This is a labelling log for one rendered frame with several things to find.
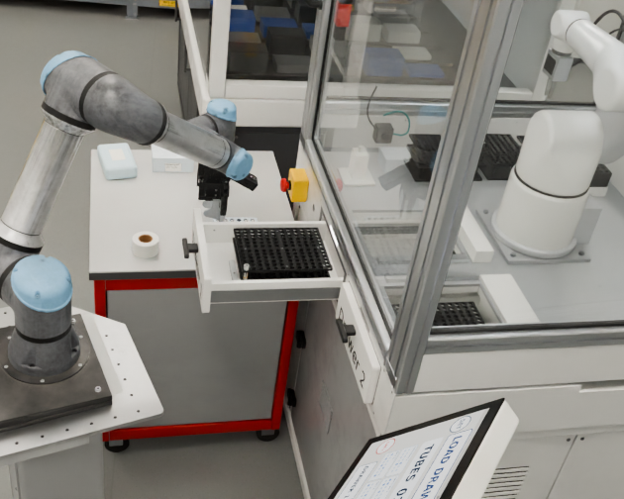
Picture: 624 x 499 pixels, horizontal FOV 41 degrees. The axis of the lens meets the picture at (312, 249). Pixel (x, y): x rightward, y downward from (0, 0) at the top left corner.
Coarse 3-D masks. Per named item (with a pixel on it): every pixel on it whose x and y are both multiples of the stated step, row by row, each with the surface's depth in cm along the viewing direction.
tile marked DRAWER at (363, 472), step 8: (368, 464) 143; (360, 472) 142; (368, 472) 140; (352, 480) 141; (360, 480) 139; (344, 488) 140; (352, 488) 138; (360, 488) 136; (344, 496) 138; (352, 496) 136
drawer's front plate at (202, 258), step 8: (200, 216) 209; (192, 224) 215; (200, 224) 207; (192, 232) 216; (200, 232) 204; (192, 240) 216; (200, 240) 201; (200, 248) 199; (200, 256) 197; (200, 264) 198; (208, 264) 194; (200, 272) 198; (208, 272) 192; (200, 280) 198; (208, 280) 191; (200, 288) 199; (208, 288) 192; (208, 296) 193; (208, 304) 195; (208, 312) 197
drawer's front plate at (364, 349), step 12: (348, 288) 193; (348, 300) 190; (336, 312) 201; (348, 312) 191; (360, 312) 187; (348, 324) 191; (360, 324) 184; (348, 336) 191; (360, 336) 182; (348, 348) 191; (360, 348) 182; (372, 348) 178; (360, 360) 182; (372, 360) 175; (360, 372) 182; (372, 372) 174; (360, 384) 182; (372, 384) 176; (372, 396) 178
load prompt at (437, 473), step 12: (468, 432) 129; (444, 444) 131; (456, 444) 129; (444, 456) 127; (456, 456) 125; (432, 468) 126; (444, 468) 124; (432, 480) 123; (444, 480) 121; (420, 492) 122; (432, 492) 120
